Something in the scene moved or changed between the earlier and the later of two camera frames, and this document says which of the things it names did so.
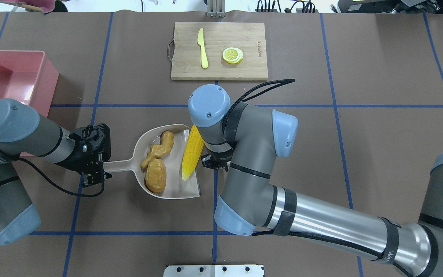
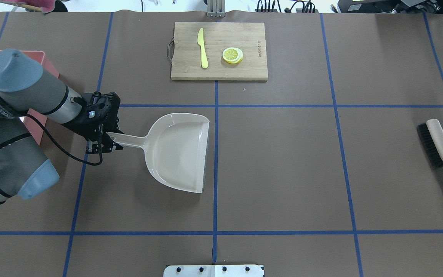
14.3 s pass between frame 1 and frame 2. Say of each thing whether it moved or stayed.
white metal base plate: stayed
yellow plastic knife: stayed
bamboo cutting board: stayed
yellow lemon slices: stayed
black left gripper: moved
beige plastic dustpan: moved
